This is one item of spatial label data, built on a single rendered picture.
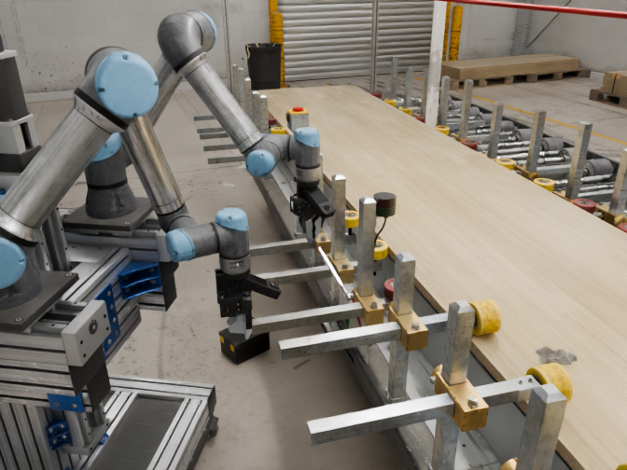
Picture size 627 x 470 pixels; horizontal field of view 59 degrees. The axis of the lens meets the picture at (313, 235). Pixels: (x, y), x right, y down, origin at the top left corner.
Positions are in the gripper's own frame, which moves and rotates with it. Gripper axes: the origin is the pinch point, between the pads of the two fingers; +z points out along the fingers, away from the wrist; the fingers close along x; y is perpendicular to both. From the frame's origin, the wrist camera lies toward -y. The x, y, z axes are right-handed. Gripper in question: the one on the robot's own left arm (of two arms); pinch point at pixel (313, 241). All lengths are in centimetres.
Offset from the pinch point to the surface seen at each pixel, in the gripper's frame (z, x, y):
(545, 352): 1, -9, -76
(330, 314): 6.8, 15.0, -28.1
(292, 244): 9.8, -4.3, 18.0
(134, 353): 92, 33, 104
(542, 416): -20, 32, -98
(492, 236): 2, -51, -30
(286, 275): 7.3, 11.9, -2.5
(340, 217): -8.2, -6.4, -5.6
